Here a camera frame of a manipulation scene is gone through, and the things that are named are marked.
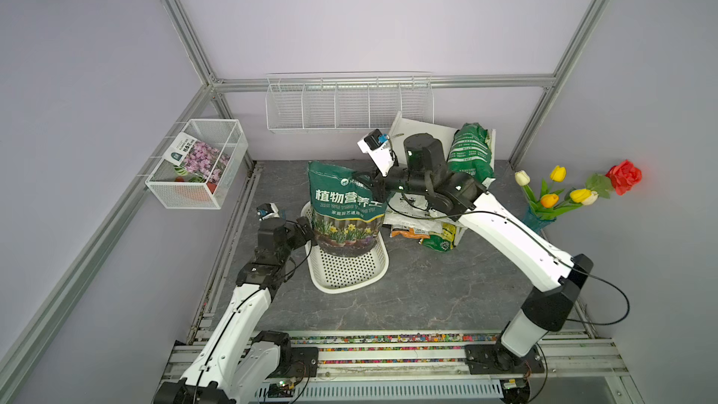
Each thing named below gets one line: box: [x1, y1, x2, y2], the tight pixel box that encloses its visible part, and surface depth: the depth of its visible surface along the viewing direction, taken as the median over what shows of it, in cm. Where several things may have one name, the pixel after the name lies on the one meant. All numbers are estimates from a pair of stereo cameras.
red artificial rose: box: [605, 158, 643, 197], surface depth 68 cm
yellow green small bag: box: [421, 222, 457, 253], surface depth 95 cm
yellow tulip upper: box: [549, 164, 568, 183], surface depth 79 cm
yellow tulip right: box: [569, 187, 599, 205], surface depth 74 cm
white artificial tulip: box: [514, 169, 533, 192], surface depth 80 cm
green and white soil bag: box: [446, 122, 496, 184], surface depth 71 cm
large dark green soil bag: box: [307, 160, 388, 257], surface depth 72 cm
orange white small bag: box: [389, 228, 431, 240], surface depth 96 cm
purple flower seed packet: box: [162, 130, 231, 186], surface depth 75 cm
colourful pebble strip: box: [289, 333, 500, 365], surface depth 79 cm
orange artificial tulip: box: [540, 193, 560, 209], surface depth 72 cm
